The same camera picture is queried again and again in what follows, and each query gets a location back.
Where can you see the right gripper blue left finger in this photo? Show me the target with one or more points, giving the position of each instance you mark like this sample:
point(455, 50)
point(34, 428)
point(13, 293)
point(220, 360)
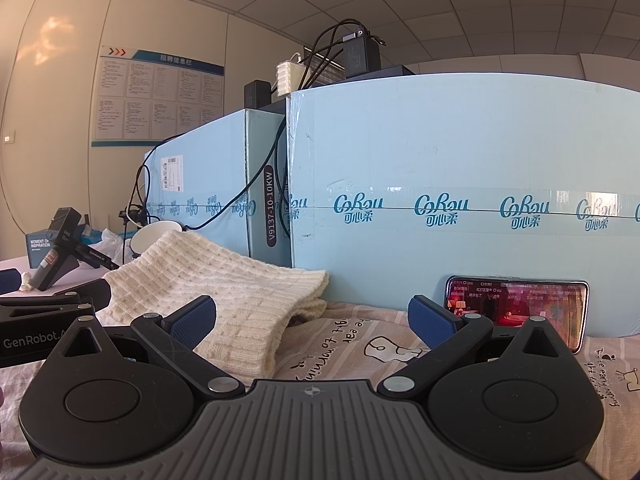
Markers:
point(170, 343)

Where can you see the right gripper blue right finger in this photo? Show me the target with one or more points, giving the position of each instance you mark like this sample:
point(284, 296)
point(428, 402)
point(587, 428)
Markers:
point(453, 342)

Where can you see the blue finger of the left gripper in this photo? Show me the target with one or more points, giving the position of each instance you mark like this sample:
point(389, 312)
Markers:
point(10, 281)

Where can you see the cream knitted sweater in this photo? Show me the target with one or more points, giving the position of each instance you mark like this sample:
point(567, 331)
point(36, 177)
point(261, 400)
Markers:
point(255, 301)

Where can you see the small dark blue box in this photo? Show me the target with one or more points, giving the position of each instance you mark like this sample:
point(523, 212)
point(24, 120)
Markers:
point(38, 245)

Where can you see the black handheld scanner device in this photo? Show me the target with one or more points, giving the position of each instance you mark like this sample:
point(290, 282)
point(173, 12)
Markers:
point(66, 251)

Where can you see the smartphone with red screen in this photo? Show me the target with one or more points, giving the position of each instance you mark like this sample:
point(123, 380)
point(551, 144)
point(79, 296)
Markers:
point(509, 302)

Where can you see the white round bowl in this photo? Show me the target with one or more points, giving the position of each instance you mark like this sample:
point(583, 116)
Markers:
point(148, 235)

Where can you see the patterned pink bed sheet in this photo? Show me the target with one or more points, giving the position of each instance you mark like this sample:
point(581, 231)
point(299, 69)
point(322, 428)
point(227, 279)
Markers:
point(361, 342)

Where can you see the large light blue box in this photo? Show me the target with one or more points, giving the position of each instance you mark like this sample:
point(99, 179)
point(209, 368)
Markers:
point(398, 184)

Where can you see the smaller light blue box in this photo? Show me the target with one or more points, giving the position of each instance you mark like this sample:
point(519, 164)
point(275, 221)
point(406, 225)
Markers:
point(227, 181)

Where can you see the white ribbed plastic block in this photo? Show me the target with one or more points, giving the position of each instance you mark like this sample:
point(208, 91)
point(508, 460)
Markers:
point(289, 76)

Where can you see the black power adapter on box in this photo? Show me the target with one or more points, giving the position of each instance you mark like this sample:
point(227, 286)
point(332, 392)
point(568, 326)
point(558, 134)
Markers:
point(361, 52)

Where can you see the blue white wall poster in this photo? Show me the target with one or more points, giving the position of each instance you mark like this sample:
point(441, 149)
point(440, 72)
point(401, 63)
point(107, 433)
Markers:
point(142, 97)

